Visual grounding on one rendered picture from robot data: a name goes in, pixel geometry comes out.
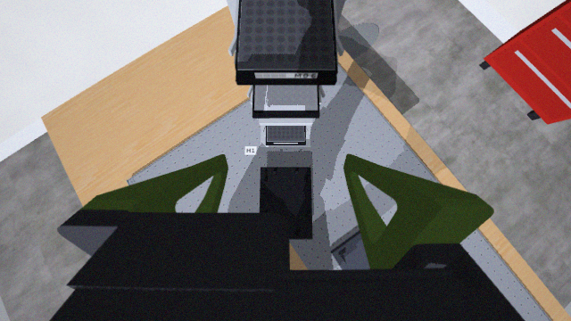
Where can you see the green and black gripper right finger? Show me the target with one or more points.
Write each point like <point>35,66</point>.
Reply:
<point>427,212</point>

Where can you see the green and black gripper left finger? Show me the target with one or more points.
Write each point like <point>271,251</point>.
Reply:
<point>160,194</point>

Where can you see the black rectangular frame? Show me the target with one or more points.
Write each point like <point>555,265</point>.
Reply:
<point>287,192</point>

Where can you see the black well plate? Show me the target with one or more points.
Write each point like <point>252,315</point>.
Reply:
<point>286,42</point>
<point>285,135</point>

